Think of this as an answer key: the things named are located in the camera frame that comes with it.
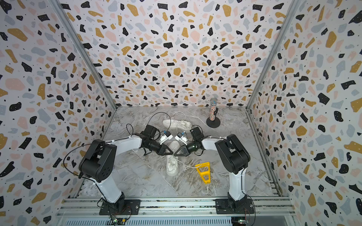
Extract sneaker white shoelace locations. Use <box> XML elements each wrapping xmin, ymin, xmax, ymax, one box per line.
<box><xmin>162</xmin><ymin>155</ymin><xmax>195</xmax><ymax>177</ymax></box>
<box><xmin>171</xmin><ymin>111</ymin><xmax>206</xmax><ymax>129</ymax></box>

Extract white knit sneaker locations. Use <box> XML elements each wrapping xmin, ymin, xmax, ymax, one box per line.
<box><xmin>163</xmin><ymin>119</ymin><xmax>192</xmax><ymax>131</ymax></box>
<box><xmin>166</xmin><ymin>140</ymin><xmax>181</xmax><ymax>177</ymax></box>

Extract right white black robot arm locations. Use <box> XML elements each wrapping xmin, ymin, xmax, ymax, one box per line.
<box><xmin>173</xmin><ymin>127</ymin><xmax>250</xmax><ymax>209</ymax></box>

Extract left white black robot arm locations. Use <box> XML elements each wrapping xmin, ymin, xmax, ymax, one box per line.
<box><xmin>79</xmin><ymin>125</ymin><xmax>173</xmax><ymax>211</ymax></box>

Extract yellow plastic triangular stand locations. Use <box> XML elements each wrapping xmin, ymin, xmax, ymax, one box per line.
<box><xmin>195</xmin><ymin>162</ymin><xmax>211</xmax><ymax>184</ymax></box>

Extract sprinkle tube on black base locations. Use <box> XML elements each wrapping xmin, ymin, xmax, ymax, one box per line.
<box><xmin>206</xmin><ymin>98</ymin><xmax>221</xmax><ymax>128</ymax></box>

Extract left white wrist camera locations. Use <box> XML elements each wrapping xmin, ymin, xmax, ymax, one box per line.
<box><xmin>159</xmin><ymin>131</ymin><xmax>173</xmax><ymax>145</ymax></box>

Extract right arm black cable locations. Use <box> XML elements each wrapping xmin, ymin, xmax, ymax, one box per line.
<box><xmin>189</xmin><ymin>124</ymin><xmax>257</xmax><ymax>226</ymax></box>

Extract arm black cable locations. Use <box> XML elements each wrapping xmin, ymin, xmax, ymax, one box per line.
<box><xmin>189</xmin><ymin>124</ymin><xmax>257</xmax><ymax>226</ymax></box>
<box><xmin>63</xmin><ymin>111</ymin><xmax>172</xmax><ymax>226</ymax></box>

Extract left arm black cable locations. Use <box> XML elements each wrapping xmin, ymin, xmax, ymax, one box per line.
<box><xmin>63</xmin><ymin>111</ymin><xmax>172</xmax><ymax>226</ymax></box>

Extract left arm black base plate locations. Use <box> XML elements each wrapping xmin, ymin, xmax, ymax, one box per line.
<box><xmin>99</xmin><ymin>199</ymin><xmax>141</xmax><ymax>216</ymax></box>

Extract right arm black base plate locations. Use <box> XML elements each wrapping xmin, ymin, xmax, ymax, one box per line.
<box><xmin>215</xmin><ymin>198</ymin><xmax>255</xmax><ymax>215</ymax></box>

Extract front aluminium rail frame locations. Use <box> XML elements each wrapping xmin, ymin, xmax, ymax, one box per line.
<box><xmin>54</xmin><ymin>197</ymin><xmax>299</xmax><ymax>226</ymax></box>

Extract left aluminium corner post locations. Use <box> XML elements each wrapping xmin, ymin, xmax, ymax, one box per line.
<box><xmin>48</xmin><ymin>0</ymin><xmax>118</xmax><ymax>111</ymax></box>

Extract aluminium corner post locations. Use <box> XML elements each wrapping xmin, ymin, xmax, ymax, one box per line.
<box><xmin>246</xmin><ymin>0</ymin><xmax>301</xmax><ymax>111</ymax></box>
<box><xmin>48</xmin><ymin>0</ymin><xmax>118</xmax><ymax>111</ymax></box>

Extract right aluminium corner post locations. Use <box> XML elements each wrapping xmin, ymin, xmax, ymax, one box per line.
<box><xmin>246</xmin><ymin>0</ymin><xmax>301</xmax><ymax>111</ymax></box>

